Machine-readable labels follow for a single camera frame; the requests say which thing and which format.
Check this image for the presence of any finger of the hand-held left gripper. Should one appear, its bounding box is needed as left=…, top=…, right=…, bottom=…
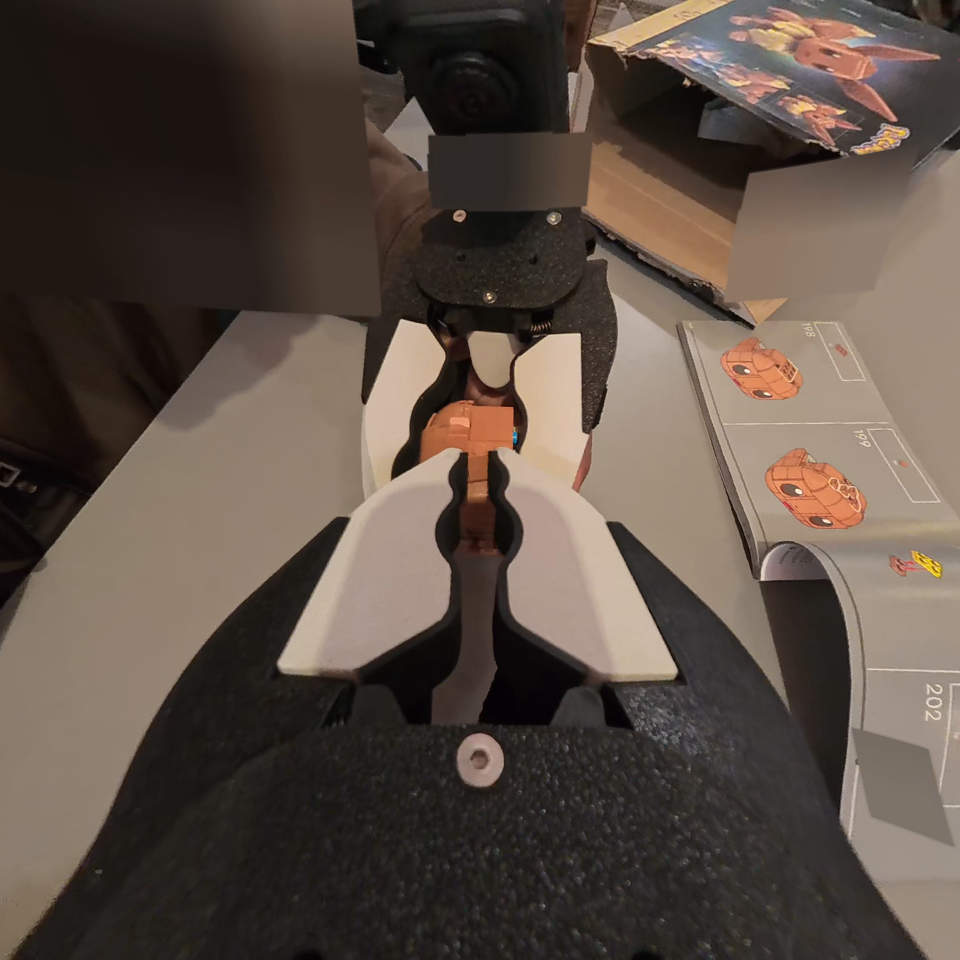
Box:
left=360, top=318, right=453, bottom=501
left=510, top=333, right=595, bottom=492

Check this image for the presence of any open printed cardboard box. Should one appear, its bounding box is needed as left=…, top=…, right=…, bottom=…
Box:
left=583, top=0, right=960, bottom=329

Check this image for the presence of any lego instruction booklet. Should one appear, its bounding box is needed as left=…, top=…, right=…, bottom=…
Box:
left=677, top=321, right=960, bottom=879

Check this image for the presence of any brown lego head model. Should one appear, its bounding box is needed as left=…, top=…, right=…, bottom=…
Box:
left=416, top=401, right=524, bottom=558

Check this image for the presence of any person's brown jacket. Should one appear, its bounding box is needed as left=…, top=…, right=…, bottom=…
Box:
left=0, top=296, right=241, bottom=609

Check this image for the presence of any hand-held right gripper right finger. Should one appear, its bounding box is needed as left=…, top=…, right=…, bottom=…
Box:
left=487, top=450, right=681, bottom=725

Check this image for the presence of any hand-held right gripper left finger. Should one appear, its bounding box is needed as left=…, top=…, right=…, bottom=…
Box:
left=277, top=450, right=462, bottom=725

